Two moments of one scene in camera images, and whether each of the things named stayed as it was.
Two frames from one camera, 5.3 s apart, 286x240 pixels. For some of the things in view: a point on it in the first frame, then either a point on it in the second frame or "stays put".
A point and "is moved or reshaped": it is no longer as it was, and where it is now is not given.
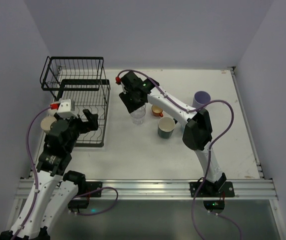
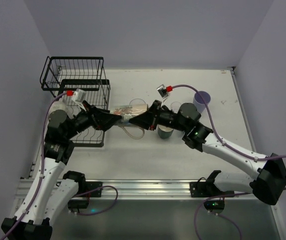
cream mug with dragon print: [46, 122] is moved or reshaped
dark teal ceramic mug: [165, 127] stays put
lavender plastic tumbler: [200, 98] stays put
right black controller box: [216, 206] stays put
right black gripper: [132, 102] -> [154, 116]
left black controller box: [78, 203] stays put
